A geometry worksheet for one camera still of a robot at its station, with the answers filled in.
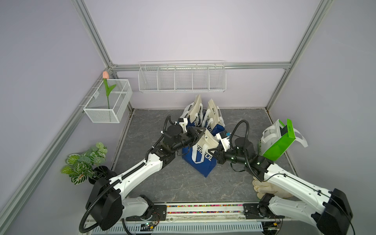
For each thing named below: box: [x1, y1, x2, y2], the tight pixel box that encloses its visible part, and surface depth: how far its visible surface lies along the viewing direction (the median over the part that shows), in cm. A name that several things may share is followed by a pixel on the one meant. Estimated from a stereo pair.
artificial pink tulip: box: [102, 70, 118, 110], surface depth 86 cm
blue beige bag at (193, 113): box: [179, 94, 205, 127], surface depth 93 cm
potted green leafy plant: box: [60, 141, 118, 185], surface depth 67 cm
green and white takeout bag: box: [258, 118, 309, 162], surface depth 79 cm
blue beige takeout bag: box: [181, 129, 220, 178], surface depth 77 cm
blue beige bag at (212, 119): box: [201, 98, 226, 136], surface depth 91 cm
